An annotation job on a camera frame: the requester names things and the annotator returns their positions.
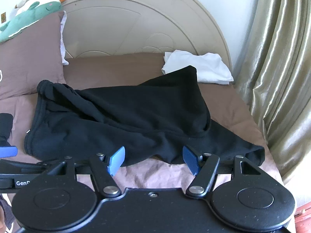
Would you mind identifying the dark patterned cloth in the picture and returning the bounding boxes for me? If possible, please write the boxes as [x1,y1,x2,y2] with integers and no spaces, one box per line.
[0,191,18,233]

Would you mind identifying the beige round headboard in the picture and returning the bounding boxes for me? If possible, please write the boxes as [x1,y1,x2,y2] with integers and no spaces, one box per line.
[31,0,233,72]

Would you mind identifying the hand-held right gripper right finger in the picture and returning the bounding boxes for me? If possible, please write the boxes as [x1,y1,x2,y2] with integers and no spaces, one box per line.
[182,146,265,197]

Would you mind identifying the brown pillow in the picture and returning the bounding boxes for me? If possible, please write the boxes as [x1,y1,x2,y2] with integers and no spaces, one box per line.
[0,11,70,100]

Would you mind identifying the red wooden furniture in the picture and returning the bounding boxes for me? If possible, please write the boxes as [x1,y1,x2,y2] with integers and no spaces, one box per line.
[294,204,311,233]

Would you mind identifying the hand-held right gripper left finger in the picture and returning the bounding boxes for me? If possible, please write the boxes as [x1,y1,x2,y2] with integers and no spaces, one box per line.
[44,146,126,198]

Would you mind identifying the golden satin curtain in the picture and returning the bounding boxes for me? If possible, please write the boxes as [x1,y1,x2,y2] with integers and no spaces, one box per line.
[233,0,311,183]

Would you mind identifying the green plush toy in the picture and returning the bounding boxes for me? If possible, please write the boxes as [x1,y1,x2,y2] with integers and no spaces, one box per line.
[0,1,62,43]

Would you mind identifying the white folded garment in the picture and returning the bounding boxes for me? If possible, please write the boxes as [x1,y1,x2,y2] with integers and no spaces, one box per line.
[162,50,234,85]

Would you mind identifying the black garment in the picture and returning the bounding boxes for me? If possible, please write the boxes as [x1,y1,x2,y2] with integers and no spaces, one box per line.
[24,65,265,168]

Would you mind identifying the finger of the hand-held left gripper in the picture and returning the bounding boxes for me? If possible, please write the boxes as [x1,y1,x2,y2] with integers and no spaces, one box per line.
[0,159,59,175]
[0,113,18,158]

